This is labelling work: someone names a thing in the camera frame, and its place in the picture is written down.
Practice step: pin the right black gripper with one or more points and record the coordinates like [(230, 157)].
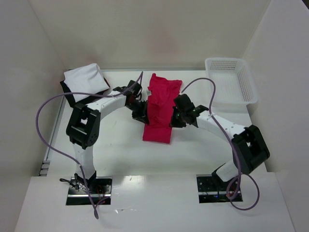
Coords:
[(175, 119)]

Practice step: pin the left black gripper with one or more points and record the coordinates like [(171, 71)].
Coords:
[(141, 113)]

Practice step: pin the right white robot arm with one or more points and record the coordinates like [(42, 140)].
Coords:
[(249, 148)]

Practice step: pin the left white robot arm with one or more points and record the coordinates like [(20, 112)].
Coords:
[(84, 124)]

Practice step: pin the folded dark red t-shirt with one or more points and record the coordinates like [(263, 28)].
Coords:
[(106, 85)]

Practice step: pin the folded white t-shirt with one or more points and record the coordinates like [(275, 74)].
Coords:
[(87, 79)]

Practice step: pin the white plastic basket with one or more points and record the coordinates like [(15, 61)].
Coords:
[(234, 81)]

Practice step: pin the folded black t-shirt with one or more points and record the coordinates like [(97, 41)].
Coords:
[(70, 98)]

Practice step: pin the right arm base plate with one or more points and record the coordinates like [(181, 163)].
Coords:
[(209, 191)]

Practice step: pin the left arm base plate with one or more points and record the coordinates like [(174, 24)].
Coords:
[(100, 192)]

